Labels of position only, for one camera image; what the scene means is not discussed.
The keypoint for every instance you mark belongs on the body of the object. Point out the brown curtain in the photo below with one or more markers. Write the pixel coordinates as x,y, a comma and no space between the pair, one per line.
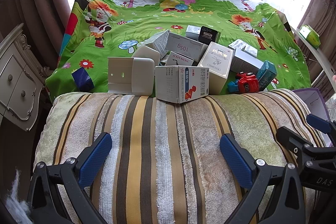
320,3
31,3

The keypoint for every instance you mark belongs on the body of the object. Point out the green cartoon printed blanket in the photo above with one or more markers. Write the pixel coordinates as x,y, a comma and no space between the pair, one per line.
157,16

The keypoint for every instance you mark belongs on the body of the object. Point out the white box saxophone print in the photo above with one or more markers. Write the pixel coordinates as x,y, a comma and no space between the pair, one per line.
181,58

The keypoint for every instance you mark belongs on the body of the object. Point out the cream carved nightstand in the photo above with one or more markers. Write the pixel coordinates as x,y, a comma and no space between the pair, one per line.
18,82

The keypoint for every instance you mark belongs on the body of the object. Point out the dark blue box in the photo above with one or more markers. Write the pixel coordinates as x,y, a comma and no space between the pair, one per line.
82,79

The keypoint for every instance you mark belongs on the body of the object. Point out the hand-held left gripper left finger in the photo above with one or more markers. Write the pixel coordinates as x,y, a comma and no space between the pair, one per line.
95,158

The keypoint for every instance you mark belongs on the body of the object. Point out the teal box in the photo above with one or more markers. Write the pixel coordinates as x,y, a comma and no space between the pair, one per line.
267,73

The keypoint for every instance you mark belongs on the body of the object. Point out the white box barcode label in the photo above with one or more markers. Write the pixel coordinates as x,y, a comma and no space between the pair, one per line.
237,44

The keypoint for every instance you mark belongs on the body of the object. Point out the white box pink label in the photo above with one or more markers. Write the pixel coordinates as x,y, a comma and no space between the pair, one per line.
183,45

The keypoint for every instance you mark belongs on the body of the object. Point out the purple cardboard box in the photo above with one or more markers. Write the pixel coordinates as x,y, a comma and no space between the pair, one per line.
312,100

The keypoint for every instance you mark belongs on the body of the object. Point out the red blue toy car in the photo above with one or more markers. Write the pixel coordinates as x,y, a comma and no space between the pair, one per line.
246,83

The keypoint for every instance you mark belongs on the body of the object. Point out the white rounded case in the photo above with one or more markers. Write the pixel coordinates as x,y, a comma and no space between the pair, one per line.
143,77
147,52

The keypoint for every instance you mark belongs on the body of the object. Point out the white plastic bracket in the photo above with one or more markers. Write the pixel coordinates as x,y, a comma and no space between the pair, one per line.
119,74

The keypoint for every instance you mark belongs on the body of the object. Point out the white grey box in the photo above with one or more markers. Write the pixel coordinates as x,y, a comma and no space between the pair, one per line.
158,41

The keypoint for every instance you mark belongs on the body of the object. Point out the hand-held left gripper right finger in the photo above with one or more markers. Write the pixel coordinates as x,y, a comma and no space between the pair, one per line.
236,158

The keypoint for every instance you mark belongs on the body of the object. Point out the small white box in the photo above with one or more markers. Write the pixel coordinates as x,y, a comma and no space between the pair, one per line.
251,50

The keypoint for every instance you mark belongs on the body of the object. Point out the white fluffy cloth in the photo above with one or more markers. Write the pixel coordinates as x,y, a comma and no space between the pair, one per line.
15,203

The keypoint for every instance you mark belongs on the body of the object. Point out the green tissue pack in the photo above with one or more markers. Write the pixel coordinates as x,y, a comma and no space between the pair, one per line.
311,36

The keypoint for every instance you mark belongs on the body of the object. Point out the white shelf board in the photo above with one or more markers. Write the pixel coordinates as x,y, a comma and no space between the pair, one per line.
315,56

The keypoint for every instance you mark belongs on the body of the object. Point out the black box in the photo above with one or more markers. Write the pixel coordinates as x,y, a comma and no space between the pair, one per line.
208,35

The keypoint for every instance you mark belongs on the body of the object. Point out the white box blue red label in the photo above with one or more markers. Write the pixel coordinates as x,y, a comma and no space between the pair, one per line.
170,85

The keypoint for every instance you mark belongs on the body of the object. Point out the striped towel cushion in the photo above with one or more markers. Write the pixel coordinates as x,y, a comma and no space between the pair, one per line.
162,148

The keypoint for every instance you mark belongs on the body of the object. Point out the small pale grey box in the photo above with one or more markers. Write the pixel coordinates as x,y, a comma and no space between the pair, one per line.
193,32

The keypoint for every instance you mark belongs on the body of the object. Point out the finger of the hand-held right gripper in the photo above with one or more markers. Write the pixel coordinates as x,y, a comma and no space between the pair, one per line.
292,141
319,123

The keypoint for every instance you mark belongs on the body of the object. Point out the tall beige box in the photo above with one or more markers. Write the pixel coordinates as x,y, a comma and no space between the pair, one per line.
216,66

